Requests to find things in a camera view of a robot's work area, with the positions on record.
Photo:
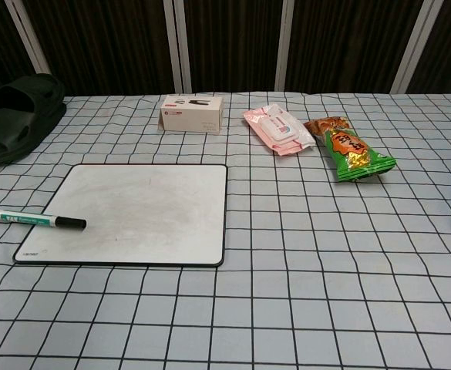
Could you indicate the pink wet wipes pack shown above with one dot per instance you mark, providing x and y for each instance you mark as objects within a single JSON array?
[{"x": 279, "y": 129}]

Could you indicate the dark pleated screen fabric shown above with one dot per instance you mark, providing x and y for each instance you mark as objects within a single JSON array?
[{"x": 94, "y": 38}]

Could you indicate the checkered light blue tablecloth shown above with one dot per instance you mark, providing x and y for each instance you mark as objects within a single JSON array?
[{"x": 287, "y": 270}]

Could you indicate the white drawing board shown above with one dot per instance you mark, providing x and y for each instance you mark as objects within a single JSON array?
[{"x": 140, "y": 216}]

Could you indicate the green orange snack bag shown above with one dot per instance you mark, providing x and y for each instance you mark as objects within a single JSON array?
[{"x": 352, "y": 150}]

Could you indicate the green white marker black cap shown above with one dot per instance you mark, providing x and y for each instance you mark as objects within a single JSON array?
[{"x": 24, "y": 220}]

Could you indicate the white screen frame post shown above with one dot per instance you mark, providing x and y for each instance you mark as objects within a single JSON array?
[
  {"x": 412, "y": 46},
  {"x": 25, "y": 38},
  {"x": 287, "y": 46},
  {"x": 180, "y": 46}
]

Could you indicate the black sandal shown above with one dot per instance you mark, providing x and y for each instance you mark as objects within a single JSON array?
[{"x": 36, "y": 115}]

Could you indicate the small white printed box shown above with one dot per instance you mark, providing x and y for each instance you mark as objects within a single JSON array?
[{"x": 190, "y": 117}]

